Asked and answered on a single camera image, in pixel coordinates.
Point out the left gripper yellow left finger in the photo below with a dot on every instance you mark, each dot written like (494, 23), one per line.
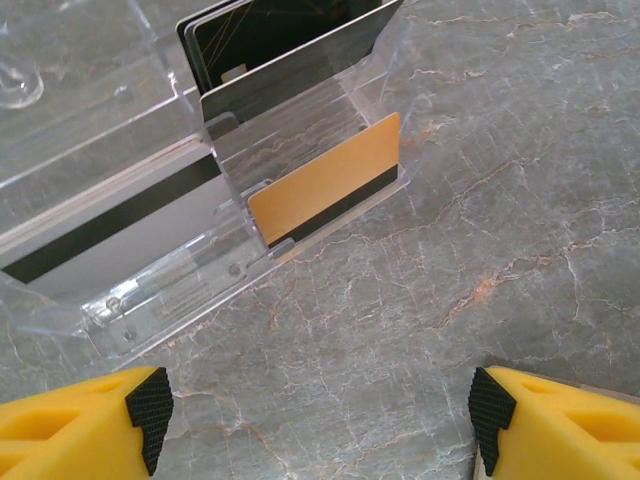
(65, 440)

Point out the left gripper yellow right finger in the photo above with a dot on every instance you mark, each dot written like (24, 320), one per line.
(565, 440)

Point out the clear acrylic card organizer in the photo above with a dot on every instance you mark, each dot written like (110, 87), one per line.
(150, 310)

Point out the silver card with black stripe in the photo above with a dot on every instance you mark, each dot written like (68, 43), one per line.
(150, 225)

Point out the gold card with black stripe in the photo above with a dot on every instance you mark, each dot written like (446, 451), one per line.
(325, 190)

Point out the dark grey card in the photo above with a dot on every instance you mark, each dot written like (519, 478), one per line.
(280, 100)

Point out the black card with gold lines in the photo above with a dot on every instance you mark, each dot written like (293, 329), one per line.
(280, 40)

